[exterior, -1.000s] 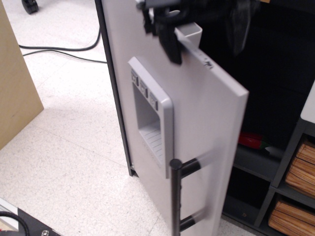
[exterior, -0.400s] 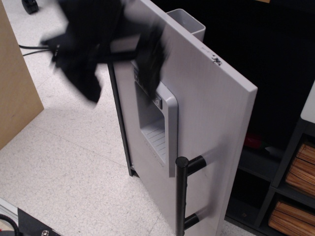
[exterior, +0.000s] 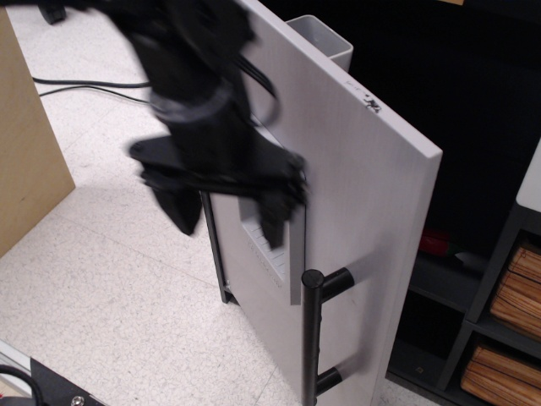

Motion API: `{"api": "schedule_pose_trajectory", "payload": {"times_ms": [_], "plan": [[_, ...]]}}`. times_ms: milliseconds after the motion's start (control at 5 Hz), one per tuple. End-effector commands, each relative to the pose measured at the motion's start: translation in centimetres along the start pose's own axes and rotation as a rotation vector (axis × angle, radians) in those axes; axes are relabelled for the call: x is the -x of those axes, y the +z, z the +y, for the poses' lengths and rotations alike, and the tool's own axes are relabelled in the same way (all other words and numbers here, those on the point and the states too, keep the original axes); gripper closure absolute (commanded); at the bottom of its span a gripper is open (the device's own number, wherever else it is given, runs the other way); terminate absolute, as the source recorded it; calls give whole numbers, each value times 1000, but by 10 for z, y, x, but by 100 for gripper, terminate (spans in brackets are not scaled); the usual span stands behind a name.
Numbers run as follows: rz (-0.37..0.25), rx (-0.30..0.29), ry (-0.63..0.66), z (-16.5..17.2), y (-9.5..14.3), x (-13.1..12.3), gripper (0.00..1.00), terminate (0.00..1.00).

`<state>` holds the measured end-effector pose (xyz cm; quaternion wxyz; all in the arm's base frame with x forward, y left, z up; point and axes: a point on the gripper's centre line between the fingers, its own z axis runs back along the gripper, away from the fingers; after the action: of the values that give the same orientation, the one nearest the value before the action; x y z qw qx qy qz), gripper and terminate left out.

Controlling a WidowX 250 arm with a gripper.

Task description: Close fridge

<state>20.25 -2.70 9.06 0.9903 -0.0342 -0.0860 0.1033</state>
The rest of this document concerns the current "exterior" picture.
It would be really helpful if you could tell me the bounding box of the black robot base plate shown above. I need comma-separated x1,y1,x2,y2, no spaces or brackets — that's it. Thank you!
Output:
30,358,104,406

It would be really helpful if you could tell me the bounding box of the upper woven storage basket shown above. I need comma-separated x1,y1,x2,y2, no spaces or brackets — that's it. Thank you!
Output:
489,237,540,340

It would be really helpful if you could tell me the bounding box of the grey toy fridge door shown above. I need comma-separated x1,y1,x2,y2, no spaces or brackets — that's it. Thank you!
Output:
211,1,442,405

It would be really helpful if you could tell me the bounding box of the black caster wheel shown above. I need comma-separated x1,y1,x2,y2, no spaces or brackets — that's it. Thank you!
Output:
38,5,67,25

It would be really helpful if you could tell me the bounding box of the black braided cable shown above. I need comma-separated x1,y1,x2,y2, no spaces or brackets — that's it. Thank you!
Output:
0,364,48,406

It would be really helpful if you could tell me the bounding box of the brown wooden board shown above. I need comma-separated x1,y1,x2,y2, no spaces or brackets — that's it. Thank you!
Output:
1,8,75,255

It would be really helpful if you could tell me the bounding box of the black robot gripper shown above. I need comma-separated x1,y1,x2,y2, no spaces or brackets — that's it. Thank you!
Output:
129,93,306,249

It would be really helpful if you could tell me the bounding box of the dark grey fridge cabinet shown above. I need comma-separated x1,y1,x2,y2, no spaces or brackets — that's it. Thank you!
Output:
205,1,540,405

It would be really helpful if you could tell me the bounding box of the thin black floor cable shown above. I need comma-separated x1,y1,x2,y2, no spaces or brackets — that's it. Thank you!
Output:
39,85,152,105

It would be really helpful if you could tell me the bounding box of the red toy chili pepper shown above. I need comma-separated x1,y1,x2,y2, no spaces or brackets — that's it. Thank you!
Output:
418,228,466,257

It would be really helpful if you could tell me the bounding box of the white counter top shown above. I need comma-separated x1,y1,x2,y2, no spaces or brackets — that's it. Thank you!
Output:
516,142,541,212

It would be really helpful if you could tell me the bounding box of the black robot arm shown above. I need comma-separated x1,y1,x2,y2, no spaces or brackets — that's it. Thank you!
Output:
68,1,306,249

